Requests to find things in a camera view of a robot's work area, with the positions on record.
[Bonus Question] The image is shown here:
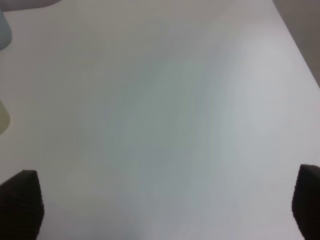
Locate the teal plastic cup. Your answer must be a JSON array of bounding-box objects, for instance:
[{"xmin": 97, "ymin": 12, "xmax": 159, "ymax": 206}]
[{"xmin": 0, "ymin": 11, "xmax": 12, "ymax": 50}]

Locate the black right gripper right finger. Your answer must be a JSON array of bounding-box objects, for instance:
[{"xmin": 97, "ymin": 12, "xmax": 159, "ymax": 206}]
[{"xmin": 291, "ymin": 164, "xmax": 320, "ymax": 240}]

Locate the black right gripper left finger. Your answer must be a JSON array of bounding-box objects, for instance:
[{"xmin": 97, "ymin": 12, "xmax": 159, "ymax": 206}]
[{"xmin": 0, "ymin": 170, "xmax": 45, "ymax": 240}]

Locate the pale green plastic cup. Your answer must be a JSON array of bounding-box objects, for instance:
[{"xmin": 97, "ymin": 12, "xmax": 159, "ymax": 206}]
[{"xmin": 0, "ymin": 100, "xmax": 11, "ymax": 135}]

